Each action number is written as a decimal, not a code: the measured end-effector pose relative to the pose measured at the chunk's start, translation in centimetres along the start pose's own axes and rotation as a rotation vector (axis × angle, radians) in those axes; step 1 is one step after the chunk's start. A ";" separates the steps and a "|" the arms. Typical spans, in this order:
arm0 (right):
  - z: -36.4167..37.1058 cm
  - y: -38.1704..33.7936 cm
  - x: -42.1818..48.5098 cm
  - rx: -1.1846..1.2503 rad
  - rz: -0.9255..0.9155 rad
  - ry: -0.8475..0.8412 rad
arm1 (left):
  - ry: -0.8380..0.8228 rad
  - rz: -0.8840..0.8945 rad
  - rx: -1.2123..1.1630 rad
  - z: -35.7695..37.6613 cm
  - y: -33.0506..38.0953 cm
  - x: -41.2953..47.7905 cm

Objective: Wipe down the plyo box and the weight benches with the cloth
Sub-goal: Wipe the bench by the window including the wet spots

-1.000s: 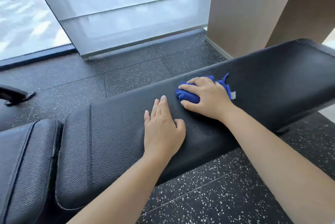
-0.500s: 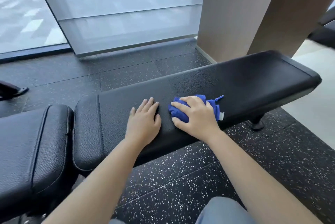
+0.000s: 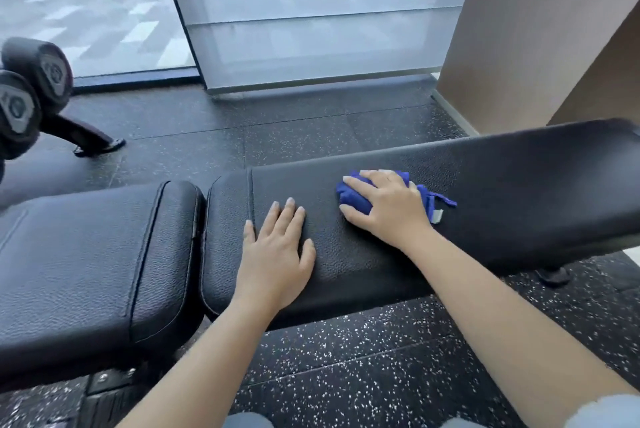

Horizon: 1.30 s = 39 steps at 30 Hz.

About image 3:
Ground person's right hand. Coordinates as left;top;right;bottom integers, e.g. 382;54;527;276
339;169;436;251

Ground person's left hand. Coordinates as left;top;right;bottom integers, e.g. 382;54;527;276
234;197;317;316

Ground blue cleaning cloth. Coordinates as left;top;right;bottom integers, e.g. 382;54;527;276
335;170;458;225

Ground person's left forearm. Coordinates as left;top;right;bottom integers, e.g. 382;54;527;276
116;299;282;428

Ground person's right forearm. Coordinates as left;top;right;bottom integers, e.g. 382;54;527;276
404;227;640;428

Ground black bench back pad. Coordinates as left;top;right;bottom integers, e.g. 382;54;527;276
201;118;640;332

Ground black bench seat pad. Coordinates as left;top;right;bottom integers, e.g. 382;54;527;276
0;180;205;379

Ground grey roller window blind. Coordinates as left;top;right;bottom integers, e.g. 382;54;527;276
156;0;485;95

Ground person's blue jeans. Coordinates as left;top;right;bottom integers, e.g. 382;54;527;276
220;412;488;428

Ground black dumbbell rack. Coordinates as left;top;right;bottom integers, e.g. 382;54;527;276
0;114;127;183

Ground black dumbbell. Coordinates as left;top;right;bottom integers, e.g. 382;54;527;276
0;69;43;161
1;37;75;116

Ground person's light blue sleeve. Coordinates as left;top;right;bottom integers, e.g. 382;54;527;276
564;394;640;428

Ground black window frame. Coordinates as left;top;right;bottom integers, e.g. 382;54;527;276
71;0;202;95

